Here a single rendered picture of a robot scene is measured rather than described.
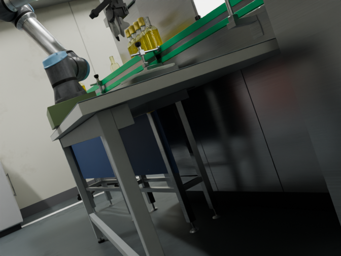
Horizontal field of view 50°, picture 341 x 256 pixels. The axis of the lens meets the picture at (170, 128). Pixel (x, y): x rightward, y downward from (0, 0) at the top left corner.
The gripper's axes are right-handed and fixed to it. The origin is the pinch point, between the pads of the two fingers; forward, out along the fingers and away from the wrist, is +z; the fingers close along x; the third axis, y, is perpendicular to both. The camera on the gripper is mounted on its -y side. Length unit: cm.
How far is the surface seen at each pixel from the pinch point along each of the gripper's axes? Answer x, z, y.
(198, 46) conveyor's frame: -26.9, 18.0, 19.9
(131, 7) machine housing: 46, -27, 40
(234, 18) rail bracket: -61, 17, 10
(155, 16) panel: 20.9, -12.0, 37.1
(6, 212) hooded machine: 272, 84, -49
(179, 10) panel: -1.0, -6.1, 37.4
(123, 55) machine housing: 77, -6, 39
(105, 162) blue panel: 105, 60, 11
